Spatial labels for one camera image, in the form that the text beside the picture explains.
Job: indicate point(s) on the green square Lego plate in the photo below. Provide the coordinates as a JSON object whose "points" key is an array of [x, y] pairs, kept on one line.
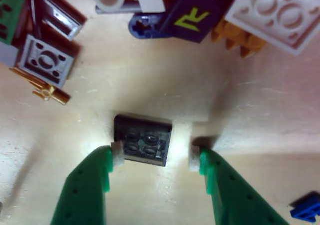
{"points": [[11, 12]]}

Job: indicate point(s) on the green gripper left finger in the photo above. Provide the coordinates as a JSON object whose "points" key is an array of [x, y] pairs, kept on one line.
{"points": [[85, 190]]}

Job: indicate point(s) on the navy Lego tile lime letter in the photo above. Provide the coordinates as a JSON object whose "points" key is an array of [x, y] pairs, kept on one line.
{"points": [[192, 20]]}

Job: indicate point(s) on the orange Lego gear piece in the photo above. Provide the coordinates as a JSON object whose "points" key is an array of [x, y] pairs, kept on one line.
{"points": [[240, 41]]}

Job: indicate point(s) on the gold Lego weapon piece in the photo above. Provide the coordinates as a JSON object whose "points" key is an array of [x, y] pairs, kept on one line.
{"points": [[48, 93]]}

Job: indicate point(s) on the white square Lego plate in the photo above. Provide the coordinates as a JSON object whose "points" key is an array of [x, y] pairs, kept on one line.
{"points": [[277, 17]]}

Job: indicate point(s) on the grey small square Lego plate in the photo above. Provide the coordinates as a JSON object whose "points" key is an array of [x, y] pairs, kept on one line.
{"points": [[46, 61]]}

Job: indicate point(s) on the blue wedge Lego plate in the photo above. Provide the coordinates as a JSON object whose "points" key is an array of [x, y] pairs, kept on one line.
{"points": [[306, 207]]}

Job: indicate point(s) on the grey small Lego panel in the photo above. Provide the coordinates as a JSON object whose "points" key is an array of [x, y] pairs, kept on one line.
{"points": [[62, 18]]}

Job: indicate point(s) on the dark blue Technic connector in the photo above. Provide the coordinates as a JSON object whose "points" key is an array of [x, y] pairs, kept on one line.
{"points": [[145, 26]]}

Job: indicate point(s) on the grey smooth Lego tile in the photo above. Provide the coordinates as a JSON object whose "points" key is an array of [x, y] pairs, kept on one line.
{"points": [[7, 55]]}

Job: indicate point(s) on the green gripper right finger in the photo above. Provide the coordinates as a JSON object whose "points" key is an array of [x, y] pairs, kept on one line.
{"points": [[235, 200]]}

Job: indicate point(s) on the black square Lego plate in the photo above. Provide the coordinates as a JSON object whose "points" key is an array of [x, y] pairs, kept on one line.
{"points": [[143, 141]]}

